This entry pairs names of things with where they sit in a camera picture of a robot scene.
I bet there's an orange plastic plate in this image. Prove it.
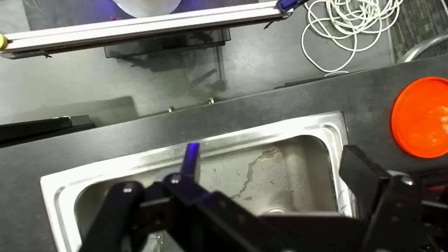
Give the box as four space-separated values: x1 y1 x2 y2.
390 76 448 160

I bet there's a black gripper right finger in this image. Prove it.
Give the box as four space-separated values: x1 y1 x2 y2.
339 146 423 252

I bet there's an aluminium frame rail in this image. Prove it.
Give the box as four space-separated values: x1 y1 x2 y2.
0 0 309 59

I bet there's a stainless steel sink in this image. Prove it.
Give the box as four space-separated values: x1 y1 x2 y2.
41 113 356 252

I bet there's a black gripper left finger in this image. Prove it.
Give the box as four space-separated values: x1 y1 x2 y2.
79 181 194 252

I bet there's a white coiled cable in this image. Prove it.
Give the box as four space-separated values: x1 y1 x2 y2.
300 0 405 75

